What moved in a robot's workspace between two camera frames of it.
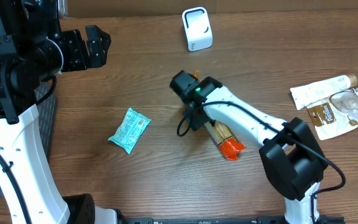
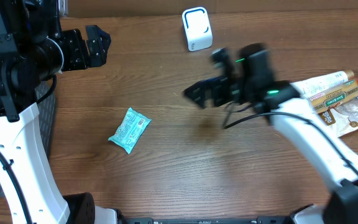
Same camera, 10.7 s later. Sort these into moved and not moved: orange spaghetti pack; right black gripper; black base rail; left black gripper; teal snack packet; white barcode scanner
Moved: right black gripper; orange spaghetti pack
Not moved: black base rail; teal snack packet; white barcode scanner; left black gripper
